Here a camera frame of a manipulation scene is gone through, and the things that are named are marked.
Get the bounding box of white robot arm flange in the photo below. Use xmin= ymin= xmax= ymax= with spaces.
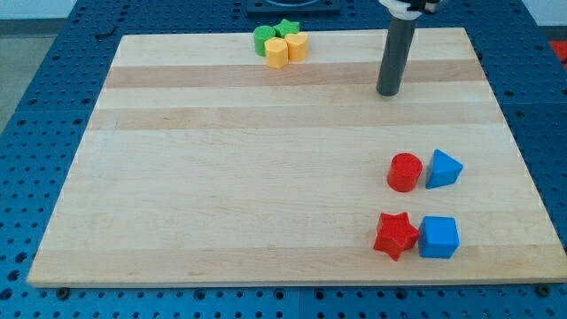
xmin=378 ymin=0 xmax=447 ymax=20

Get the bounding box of blue triangle block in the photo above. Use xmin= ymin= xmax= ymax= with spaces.
xmin=425 ymin=149 xmax=463 ymax=189

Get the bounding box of wooden board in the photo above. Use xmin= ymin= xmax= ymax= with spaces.
xmin=27 ymin=27 xmax=566 ymax=288

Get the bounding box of yellow pentagon block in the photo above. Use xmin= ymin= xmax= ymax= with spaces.
xmin=264 ymin=37 xmax=288 ymax=68

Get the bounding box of yellow heart block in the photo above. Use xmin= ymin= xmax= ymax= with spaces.
xmin=284 ymin=32 xmax=309 ymax=62

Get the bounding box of red cylinder block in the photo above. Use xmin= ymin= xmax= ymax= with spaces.
xmin=386 ymin=152 xmax=423 ymax=192

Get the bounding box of green cylinder block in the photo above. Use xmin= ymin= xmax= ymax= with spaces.
xmin=252 ymin=25 xmax=276 ymax=57

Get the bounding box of green star block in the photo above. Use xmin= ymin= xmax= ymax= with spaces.
xmin=274 ymin=19 xmax=300 ymax=38

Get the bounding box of red star block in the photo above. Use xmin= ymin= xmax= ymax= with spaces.
xmin=373 ymin=212 xmax=420 ymax=261

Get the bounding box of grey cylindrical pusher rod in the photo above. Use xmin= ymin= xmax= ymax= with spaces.
xmin=376 ymin=17 xmax=416 ymax=97

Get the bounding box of blue cube block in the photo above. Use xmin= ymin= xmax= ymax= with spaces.
xmin=418 ymin=216 xmax=460 ymax=259

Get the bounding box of red object at edge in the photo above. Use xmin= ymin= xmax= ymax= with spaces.
xmin=549 ymin=40 xmax=567 ymax=68

